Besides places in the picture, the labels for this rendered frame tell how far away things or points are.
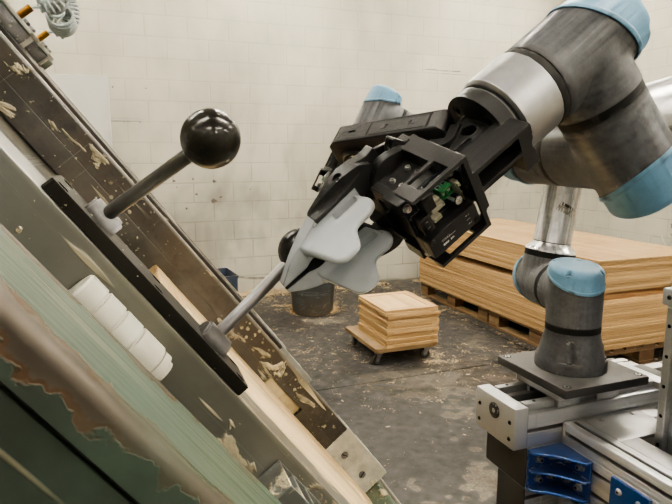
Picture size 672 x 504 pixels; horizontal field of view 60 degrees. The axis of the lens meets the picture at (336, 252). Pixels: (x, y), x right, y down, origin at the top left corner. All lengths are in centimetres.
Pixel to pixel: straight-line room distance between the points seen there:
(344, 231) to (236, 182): 577
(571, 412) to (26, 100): 115
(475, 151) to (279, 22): 602
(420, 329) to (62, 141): 362
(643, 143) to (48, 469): 49
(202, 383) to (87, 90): 431
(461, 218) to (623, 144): 17
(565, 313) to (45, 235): 110
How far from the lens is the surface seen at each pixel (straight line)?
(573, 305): 132
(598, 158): 55
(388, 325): 416
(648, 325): 474
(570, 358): 135
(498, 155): 44
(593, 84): 52
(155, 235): 90
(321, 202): 44
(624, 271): 447
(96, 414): 17
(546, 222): 144
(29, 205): 41
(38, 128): 90
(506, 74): 48
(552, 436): 136
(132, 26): 619
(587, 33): 52
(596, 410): 141
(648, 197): 57
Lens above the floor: 150
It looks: 10 degrees down
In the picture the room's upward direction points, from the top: straight up
